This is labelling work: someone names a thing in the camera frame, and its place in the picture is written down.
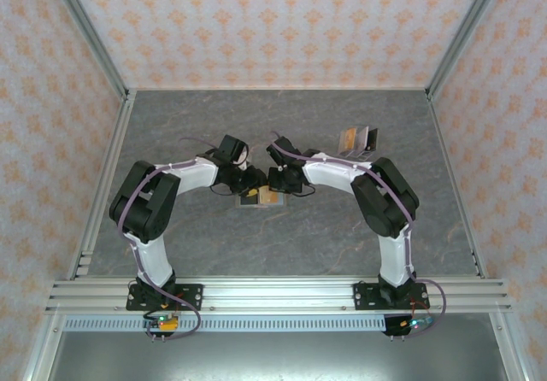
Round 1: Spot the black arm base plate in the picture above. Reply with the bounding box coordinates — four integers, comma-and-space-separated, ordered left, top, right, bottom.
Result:
352, 281, 428, 312
125, 283, 204, 312

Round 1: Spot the thin aluminium edge strip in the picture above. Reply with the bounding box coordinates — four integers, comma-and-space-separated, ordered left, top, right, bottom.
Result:
126, 84, 430, 92

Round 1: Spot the long aluminium profile rail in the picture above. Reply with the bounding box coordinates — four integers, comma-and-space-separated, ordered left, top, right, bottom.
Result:
44, 276, 513, 314

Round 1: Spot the aluminium frame post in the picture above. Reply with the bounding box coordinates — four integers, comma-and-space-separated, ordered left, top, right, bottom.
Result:
425, 0, 512, 100
44, 0, 132, 103

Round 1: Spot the circuit board with green light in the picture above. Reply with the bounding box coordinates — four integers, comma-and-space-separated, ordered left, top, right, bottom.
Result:
399, 316, 437, 331

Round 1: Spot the grey metal sheet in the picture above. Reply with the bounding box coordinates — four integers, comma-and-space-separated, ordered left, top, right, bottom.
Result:
46, 331, 503, 381

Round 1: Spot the beige folding card holder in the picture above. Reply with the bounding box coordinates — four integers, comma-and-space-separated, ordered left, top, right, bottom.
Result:
235, 186, 287, 210

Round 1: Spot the grey slotted cable duct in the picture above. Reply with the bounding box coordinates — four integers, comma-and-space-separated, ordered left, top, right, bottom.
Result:
62, 315, 388, 333

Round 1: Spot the clear acrylic card stand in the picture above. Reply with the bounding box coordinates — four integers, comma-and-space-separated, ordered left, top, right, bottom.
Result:
336, 125, 380, 161

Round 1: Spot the aluminium frame leg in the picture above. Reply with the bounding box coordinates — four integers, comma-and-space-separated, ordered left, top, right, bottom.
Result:
23, 312, 65, 381
489, 312, 527, 381

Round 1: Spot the circuit board with yellow connector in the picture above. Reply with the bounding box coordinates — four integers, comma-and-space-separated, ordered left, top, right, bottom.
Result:
143, 312, 180, 333

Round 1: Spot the aluminium side rail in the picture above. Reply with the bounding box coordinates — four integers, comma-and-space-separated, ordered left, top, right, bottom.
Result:
68, 90, 138, 280
425, 90, 489, 279

